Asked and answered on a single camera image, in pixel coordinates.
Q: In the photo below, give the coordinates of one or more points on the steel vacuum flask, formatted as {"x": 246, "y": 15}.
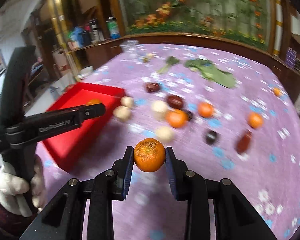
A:
{"x": 94, "y": 30}

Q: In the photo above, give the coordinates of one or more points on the white cake piece low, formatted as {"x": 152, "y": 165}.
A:
{"x": 164, "y": 134}

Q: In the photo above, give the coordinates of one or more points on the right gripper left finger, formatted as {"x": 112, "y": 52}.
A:
{"x": 112, "y": 184}

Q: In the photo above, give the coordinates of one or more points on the white round cake piece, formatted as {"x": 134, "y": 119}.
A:
{"x": 122, "y": 113}

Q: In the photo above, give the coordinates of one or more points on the small green olive and nut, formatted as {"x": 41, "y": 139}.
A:
{"x": 146, "y": 58}

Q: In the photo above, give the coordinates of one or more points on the purple floral tablecloth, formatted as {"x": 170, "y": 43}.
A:
{"x": 268, "y": 173}

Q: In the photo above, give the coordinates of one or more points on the blue thermos jug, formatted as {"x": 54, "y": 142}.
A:
{"x": 76, "y": 36}

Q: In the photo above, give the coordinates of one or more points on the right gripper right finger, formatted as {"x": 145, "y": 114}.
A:
{"x": 188, "y": 186}

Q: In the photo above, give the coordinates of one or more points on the dark plum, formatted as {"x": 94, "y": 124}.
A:
{"x": 211, "y": 137}

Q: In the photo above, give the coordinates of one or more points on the green water bottle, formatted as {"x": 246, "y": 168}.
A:
{"x": 113, "y": 28}

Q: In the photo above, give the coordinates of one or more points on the orange tangerine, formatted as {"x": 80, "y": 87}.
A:
{"x": 149, "y": 155}
{"x": 255, "y": 120}
{"x": 176, "y": 118}
{"x": 205, "y": 109}

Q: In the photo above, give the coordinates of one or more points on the small dark date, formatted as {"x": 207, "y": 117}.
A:
{"x": 189, "y": 115}

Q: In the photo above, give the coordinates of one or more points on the white plastic bucket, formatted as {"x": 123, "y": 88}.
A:
{"x": 85, "y": 72}

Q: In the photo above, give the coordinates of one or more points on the small leafy green stem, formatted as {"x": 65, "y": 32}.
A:
{"x": 170, "y": 61}

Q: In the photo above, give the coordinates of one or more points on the dark red jujube date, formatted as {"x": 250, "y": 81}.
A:
{"x": 152, "y": 87}

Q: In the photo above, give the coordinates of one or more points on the white gloved left hand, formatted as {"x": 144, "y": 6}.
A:
{"x": 13, "y": 188}

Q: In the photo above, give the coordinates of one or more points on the clear plastic cup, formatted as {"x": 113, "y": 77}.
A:
{"x": 130, "y": 47}

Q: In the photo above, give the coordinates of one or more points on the tangerine in tray corner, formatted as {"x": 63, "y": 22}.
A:
{"x": 93, "y": 102}

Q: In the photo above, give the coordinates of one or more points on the black kettle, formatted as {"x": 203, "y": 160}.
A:
{"x": 86, "y": 39}

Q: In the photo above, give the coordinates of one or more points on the red square tray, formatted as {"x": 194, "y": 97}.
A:
{"x": 67, "y": 148}

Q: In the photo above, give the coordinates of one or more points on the purple bottles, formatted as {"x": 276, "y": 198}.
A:
{"x": 290, "y": 57}

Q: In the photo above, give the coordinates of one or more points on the small far orange kumquat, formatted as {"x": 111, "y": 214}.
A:
{"x": 277, "y": 91}

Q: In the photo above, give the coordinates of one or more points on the flower garden glass mural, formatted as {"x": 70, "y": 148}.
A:
{"x": 245, "y": 21}

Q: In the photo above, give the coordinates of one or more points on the large leafy green vegetable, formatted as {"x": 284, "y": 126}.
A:
{"x": 209, "y": 71}

